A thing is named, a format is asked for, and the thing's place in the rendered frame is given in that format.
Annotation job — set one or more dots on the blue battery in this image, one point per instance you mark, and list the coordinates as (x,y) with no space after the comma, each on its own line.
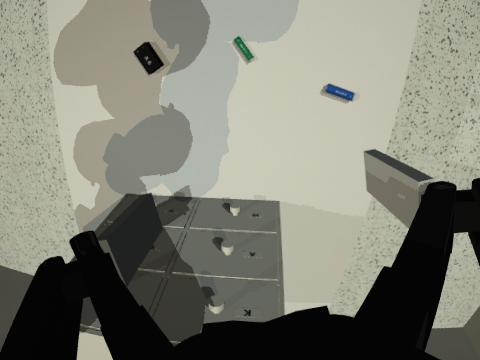
(340,92)

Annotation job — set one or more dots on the black nine-volt battery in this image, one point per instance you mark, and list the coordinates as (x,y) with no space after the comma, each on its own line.
(148,57)

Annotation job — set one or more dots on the green aaa battery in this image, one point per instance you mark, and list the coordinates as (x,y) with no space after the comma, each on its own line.
(244,49)

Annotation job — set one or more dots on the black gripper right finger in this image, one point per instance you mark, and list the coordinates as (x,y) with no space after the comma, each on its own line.
(406,295)

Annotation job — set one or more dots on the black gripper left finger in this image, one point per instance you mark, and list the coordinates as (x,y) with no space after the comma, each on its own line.
(46,328)

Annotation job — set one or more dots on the small grey chest of drawers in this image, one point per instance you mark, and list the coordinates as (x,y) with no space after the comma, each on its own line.
(91,343)

